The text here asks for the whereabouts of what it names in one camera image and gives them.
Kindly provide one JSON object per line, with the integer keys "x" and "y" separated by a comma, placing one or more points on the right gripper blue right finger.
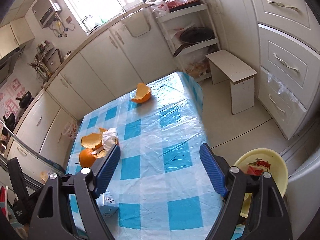
{"x": 216, "y": 168}

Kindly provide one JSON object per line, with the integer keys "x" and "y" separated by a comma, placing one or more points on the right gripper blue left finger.
{"x": 103, "y": 170}

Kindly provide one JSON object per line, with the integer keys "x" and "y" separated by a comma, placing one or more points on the thick orange rind piece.
{"x": 87, "y": 158}

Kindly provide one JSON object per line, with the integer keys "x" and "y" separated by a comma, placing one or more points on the white tissue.
{"x": 109, "y": 138}

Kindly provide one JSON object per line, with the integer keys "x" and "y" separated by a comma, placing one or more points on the curved orange peel piece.
{"x": 143, "y": 93}

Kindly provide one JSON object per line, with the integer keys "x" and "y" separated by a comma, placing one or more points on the trash in yellow basin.
{"x": 258, "y": 167}

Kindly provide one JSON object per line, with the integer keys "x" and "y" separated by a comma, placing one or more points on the yellow plastic trash basin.
{"x": 266, "y": 200}

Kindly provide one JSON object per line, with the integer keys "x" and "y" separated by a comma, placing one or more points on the white lower kitchen cabinets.
{"x": 106, "y": 67}

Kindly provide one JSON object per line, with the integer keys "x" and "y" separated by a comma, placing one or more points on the blue checkered plastic tablecloth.
{"x": 160, "y": 187}

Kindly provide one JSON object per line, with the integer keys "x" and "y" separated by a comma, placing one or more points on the floral bag hanging on cabinet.
{"x": 70, "y": 130}

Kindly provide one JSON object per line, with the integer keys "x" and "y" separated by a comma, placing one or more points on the small white wooden stool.
{"x": 225, "y": 66}

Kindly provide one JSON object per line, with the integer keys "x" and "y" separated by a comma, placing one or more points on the clear plastic bag in drawer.
{"x": 280, "y": 88}

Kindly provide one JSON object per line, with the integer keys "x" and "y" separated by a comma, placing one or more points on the black kettle on stove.
{"x": 25, "y": 100}

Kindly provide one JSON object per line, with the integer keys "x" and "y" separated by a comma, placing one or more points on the black frying pan with lid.
{"x": 192, "y": 36}

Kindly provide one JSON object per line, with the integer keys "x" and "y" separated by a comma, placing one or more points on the white tiered storage rack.
{"x": 192, "y": 60}

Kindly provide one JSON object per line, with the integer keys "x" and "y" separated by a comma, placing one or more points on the utensil rack on counter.
{"x": 46, "y": 61}

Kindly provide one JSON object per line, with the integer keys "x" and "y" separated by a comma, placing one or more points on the white drawer cabinet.
{"x": 289, "y": 50}

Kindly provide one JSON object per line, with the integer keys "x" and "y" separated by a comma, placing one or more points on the red white plastic bag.
{"x": 159, "y": 7}

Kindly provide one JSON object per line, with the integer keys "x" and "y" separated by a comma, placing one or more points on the wall mounted water heater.
{"x": 45, "y": 11}

